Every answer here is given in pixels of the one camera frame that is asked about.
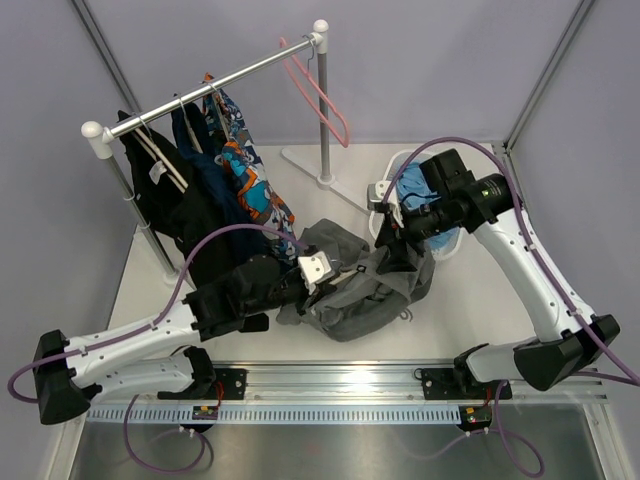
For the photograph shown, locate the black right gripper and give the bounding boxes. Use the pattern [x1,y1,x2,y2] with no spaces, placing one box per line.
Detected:
[375,196,459,275]

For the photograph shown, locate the grey knit shorts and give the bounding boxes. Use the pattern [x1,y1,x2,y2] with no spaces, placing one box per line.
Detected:
[276,219,436,342]

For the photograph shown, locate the light blue shorts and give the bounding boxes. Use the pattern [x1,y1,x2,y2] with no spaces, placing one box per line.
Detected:
[396,161,461,261]

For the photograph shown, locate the pink clothes hanger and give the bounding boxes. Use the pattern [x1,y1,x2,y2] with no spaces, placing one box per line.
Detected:
[278,34,351,149]

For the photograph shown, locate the white hanger with grey shorts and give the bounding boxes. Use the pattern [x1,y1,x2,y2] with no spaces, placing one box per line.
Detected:
[321,264,367,288]

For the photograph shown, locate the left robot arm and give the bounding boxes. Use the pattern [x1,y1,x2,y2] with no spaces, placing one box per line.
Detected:
[32,252,337,425]

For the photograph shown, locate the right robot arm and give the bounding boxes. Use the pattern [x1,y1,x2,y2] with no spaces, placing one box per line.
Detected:
[367,149,620,397]

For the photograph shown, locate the patterned navy orange shorts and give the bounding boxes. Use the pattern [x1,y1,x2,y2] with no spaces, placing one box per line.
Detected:
[214,98,298,271]

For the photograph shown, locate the wooden hanger with black garment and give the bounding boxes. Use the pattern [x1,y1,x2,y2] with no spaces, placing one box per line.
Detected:
[134,129,188,194]

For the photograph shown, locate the wooden hanger with patterned shorts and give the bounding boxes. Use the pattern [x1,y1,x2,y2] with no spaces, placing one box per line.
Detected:
[177,84,236,151]

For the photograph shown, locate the white perforated basket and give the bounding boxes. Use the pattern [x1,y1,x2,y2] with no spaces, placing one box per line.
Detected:
[382,149,463,262]

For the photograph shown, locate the black garment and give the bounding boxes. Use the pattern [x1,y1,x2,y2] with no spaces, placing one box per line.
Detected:
[119,129,223,257]

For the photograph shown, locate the navy blue garment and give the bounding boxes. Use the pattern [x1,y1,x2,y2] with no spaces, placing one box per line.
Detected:
[170,107,266,271]

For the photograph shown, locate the silver clothes rack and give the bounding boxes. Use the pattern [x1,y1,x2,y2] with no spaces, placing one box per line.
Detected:
[81,19,367,286]

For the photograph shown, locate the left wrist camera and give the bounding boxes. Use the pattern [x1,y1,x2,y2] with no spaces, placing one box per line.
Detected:
[297,250,333,291]

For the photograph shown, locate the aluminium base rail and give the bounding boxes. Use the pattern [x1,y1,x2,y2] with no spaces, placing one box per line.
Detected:
[64,362,609,406]

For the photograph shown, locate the white slotted cable duct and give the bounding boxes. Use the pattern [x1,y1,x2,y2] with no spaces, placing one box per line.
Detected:
[86,404,462,425]

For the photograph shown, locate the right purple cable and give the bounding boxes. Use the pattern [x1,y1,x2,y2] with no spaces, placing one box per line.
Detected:
[377,137,640,476]

